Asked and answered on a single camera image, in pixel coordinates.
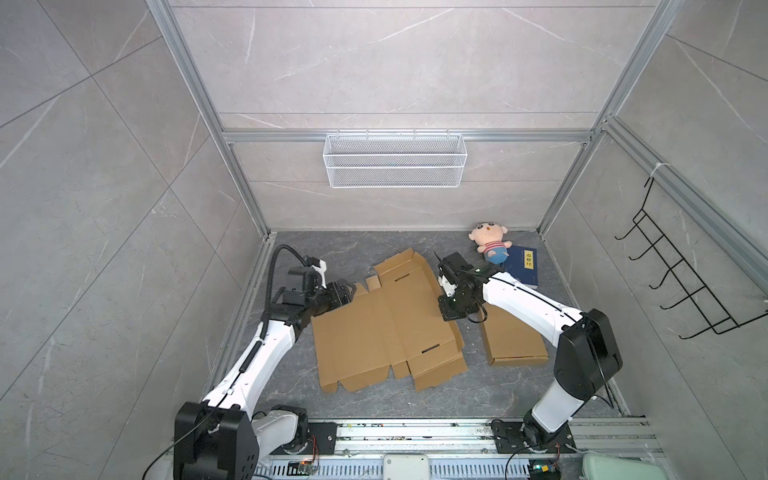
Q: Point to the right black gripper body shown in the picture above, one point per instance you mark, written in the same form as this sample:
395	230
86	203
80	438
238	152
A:
455	306

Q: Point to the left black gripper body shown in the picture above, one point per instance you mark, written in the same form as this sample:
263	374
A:
315	304

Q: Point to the brown cardboard sheet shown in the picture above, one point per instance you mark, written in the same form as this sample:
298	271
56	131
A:
392	328

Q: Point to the brown cardboard box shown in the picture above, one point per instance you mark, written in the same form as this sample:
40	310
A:
510	342

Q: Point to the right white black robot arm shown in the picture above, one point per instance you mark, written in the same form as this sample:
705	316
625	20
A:
587	354

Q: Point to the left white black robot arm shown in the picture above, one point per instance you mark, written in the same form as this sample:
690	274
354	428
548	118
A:
223	436

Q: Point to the white electrical box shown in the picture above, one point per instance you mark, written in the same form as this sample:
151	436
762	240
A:
406	467

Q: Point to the plush doll striped shirt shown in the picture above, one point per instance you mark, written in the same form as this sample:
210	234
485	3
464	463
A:
489	238

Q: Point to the dark blue book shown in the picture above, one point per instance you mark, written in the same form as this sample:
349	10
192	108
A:
522	264

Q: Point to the pale green container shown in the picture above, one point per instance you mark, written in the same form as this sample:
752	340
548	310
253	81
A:
601	467

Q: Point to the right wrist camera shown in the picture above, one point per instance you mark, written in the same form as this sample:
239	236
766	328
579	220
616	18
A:
447	286

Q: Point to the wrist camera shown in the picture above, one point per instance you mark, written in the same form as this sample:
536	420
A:
319	266
447	286

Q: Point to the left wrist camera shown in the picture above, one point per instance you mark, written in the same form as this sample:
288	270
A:
319	266

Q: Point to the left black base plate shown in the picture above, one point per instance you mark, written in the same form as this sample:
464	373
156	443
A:
321	438

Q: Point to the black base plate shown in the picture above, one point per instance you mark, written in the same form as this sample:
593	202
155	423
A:
527	436
321	438

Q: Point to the white wire mesh basket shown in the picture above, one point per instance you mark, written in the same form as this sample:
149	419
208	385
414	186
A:
357	161

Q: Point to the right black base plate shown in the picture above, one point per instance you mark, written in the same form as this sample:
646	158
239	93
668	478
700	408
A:
527	436

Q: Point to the aluminium mounting rail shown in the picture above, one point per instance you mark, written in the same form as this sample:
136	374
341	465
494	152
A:
618	436

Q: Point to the black wire hook rack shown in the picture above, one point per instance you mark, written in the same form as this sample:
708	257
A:
680	272

